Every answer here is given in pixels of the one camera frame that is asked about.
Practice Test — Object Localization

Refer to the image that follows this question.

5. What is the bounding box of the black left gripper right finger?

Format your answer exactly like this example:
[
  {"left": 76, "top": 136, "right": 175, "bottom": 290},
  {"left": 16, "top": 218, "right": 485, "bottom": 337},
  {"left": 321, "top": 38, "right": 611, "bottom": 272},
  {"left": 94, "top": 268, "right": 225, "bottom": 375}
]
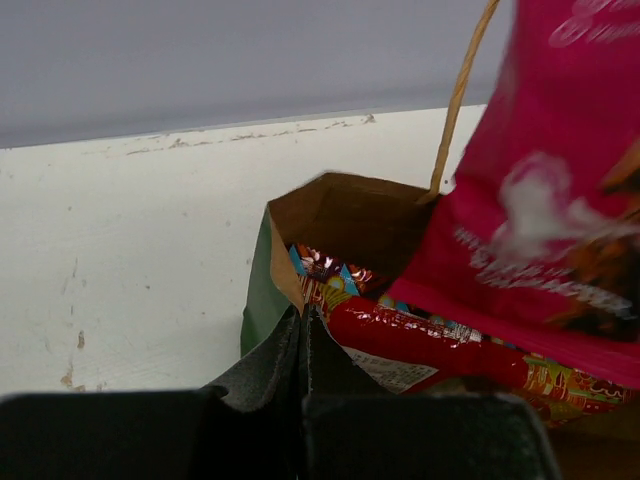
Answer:
[{"left": 300, "top": 306, "right": 562, "bottom": 479}]

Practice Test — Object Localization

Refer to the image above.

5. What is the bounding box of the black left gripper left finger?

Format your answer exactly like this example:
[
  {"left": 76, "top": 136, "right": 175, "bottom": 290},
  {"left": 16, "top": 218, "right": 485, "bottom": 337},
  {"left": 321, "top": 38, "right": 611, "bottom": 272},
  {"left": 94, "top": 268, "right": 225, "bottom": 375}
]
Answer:
[{"left": 1, "top": 307, "right": 301, "bottom": 479}]

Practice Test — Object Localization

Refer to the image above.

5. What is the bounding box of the red candy bag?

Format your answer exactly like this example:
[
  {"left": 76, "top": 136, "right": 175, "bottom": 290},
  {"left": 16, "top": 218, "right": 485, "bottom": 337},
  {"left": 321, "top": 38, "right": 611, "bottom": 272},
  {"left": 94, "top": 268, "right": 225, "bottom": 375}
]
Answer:
[{"left": 287, "top": 244, "right": 639, "bottom": 427}]

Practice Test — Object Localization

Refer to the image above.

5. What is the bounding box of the green brown paper bag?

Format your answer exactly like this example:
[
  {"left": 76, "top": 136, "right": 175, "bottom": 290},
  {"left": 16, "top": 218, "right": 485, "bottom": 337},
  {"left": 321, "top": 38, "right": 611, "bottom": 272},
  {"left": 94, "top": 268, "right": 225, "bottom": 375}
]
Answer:
[{"left": 240, "top": 1, "right": 498, "bottom": 354}]

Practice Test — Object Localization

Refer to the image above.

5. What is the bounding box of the pink Real chips bag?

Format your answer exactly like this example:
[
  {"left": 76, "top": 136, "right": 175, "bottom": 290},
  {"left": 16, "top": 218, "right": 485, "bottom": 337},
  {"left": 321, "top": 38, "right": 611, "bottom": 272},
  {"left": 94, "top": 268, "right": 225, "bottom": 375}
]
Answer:
[{"left": 391, "top": 1, "right": 639, "bottom": 389}]

